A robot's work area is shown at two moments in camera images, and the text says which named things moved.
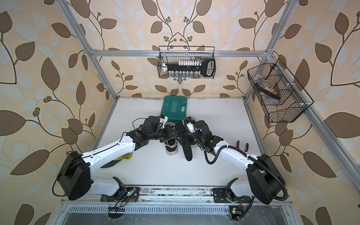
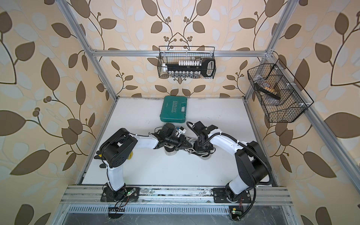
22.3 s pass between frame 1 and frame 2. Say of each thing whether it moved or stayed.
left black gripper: moved
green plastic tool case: stayed
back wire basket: stayed
